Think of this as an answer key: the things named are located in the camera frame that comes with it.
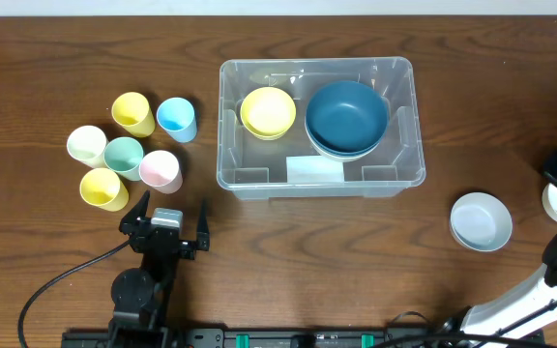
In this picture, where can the clear plastic storage container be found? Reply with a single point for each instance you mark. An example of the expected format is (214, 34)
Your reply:
(252, 168)

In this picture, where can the mint green cup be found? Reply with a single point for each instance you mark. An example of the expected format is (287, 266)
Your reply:
(123, 155)

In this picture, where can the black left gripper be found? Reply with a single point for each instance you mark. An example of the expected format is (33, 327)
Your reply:
(163, 237)

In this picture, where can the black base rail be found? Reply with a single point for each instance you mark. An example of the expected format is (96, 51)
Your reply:
(217, 338)

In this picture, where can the yellow cup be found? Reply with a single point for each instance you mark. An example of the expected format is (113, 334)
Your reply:
(132, 111)
(102, 188)

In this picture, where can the cream white cup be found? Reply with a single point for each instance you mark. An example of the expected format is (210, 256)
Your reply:
(87, 144)

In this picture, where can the small light grey bowl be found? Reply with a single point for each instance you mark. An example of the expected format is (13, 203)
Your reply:
(481, 222)

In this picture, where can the pink cup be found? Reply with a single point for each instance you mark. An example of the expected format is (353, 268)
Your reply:
(161, 170)

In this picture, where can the light blue cup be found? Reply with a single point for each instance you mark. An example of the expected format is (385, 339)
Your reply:
(176, 116)

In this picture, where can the yellow cup lower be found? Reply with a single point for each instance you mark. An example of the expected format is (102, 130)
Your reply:
(102, 188)

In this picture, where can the yellow cup upper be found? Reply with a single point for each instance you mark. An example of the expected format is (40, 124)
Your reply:
(132, 111)

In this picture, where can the dark blue bowl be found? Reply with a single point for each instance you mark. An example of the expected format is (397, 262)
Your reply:
(350, 141)
(346, 103)

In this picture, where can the small yellow bowl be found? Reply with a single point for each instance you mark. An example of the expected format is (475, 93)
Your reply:
(268, 113)

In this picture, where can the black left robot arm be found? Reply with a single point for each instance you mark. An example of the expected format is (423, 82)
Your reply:
(141, 295)

